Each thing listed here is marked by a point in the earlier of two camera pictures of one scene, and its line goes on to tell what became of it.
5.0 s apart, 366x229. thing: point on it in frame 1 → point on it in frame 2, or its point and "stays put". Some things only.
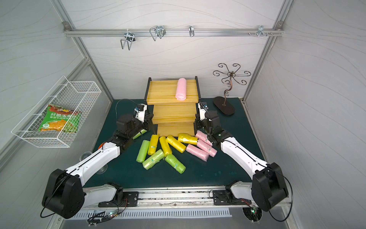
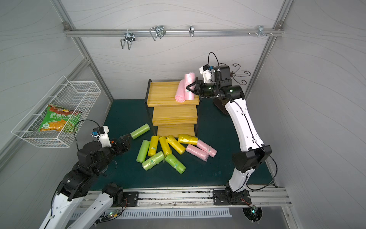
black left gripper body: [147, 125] → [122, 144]
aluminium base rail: [175, 197] stays put
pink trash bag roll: [181, 89] stays put
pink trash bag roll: [197, 152] stays put
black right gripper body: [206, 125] → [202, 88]
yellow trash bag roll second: [165, 147] stays put
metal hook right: [260, 30] stays put
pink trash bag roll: [203, 137] → [189, 78]
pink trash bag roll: [207, 148] stays put
